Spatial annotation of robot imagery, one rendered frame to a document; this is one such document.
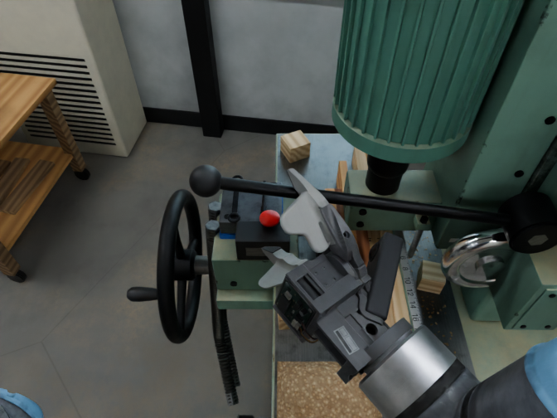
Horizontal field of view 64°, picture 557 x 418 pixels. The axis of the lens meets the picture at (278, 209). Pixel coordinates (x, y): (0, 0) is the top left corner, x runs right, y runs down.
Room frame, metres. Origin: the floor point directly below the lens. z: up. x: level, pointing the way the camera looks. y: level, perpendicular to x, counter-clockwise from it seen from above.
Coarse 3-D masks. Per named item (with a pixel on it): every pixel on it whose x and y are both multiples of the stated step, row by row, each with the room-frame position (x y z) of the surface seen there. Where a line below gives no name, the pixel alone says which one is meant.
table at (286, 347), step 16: (320, 144) 0.71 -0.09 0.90; (336, 144) 0.71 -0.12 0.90; (304, 160) 0.66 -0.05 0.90; (320, 160) 0.66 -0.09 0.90; (336, 160) 0.66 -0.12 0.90; (304, 176) 0.62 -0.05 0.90; (320, 176) 0.62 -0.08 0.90; (336, 176) 0.62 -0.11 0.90; (304, 240) 0.46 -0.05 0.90; (304, 256) 0.43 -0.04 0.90; (224, 304) 0.36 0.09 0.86; (240, 304) 0.36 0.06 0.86; (256, 304) 0.36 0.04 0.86; (272, 304) 0.36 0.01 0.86; (288, 336) 0.29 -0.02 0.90; (272, 352) 0.26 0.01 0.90; (288, 352) 0.26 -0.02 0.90; (304, 352) 0.26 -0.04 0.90; (320, 352) 0.26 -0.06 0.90; (272, 368) 0.24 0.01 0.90; (272, 384) 0.22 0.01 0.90; (272, 400) 0.19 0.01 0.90; (272, 416) 0.17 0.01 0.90
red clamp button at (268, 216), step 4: (264, 212) 0.42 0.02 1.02; (268, 212) 0.42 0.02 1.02; (272, 212) 0.42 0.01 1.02; (276, 212) 0.42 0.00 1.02; (260, 216) 0.42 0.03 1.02; (264, 216) 0.41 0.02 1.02; (268, 216) 0.41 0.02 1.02; (272, 216) 0.41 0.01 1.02; (276, 216) 0.41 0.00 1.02; (260, 220) 0.41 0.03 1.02; (264, 220) 0.41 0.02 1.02; (268, 220) 0.41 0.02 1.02; (272, 220) 0.41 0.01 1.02; (276, 220) 0.41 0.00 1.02; (264, 224) 0.40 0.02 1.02; (268, 224) 0.40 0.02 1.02; (272, 224) 0.40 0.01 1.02; (276, 224) 0.40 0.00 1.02
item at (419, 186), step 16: (352, 176) 0.49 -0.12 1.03; (416, 176) 0.49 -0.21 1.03; (432, 176) 0.49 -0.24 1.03; (352, 192) 0.45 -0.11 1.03; (368, 192) 0.45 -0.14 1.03; (400, 192) 0.45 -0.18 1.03; (416, 192) 0.45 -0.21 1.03; (432, 192) 0.45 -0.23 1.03; (352, 208) 0.43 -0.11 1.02; (368, 208) 0.43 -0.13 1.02; (352, 224) 0.43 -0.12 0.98; (368, 224) 0.43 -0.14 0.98; (384, 224) 0.43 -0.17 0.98; (400, 224) 0.43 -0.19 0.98; (432, 224) 0.43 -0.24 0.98
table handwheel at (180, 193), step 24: (168, 216) 0.47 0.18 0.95; (192, 216) 0.59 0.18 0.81; (168, 240) 0.43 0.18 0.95; (192, 240) 0.57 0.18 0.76; (168, 264) 0.39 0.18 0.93; (192, 264) 0.46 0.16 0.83; (168, 288) 0.36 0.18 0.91; (192, 288) 0.49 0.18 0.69; (168, 312) 0.34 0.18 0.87; (192, 312) 0.43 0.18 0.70; (168, 336) 0.33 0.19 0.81
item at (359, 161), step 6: (354, 150) 0.65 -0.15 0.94; (360, 150) 0.65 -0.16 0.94; (354, 156) 0.65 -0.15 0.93; (360, 156) 0.63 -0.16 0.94; (354, 162) 0.64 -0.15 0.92; (360, 162) 0.62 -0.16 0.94; (366, 162) 0.62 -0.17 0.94; (354, 168) 0.63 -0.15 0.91; (360, 168) 0.60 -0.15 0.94; (366, 168) 0.60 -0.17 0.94; (378, 234) 0.45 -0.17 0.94; (378, 240) 0.43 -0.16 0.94; (390, 306) 0.31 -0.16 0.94; (390, 312) 0.30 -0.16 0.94; (390, 318) 0.29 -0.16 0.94; (390, 324) 0.29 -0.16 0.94
